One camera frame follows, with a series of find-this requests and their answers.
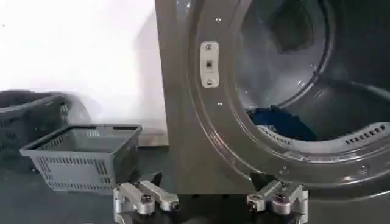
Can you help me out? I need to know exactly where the blue garment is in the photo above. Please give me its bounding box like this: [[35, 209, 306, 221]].
[[246, 105, 317, 142]]

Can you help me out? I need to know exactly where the white door latch plate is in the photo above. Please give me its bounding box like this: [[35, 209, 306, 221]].
[[199, 41, 220, 89]]

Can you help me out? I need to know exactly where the grey plastic laundry basket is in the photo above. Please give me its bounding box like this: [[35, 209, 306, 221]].
[[19, 123, 143, 195]]

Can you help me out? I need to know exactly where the grey dryer machine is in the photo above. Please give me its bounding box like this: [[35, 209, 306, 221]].
[[154, 0, 390, 201]]

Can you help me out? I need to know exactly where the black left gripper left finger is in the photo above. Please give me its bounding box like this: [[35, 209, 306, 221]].
[[113, 172, 180, 224]]

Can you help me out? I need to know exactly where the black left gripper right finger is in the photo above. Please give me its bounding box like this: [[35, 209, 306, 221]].
[[246, 172, 309, 224]]

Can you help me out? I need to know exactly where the dark plastic laundry basket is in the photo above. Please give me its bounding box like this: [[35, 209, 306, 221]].
[[0, 89, 74, 171]]

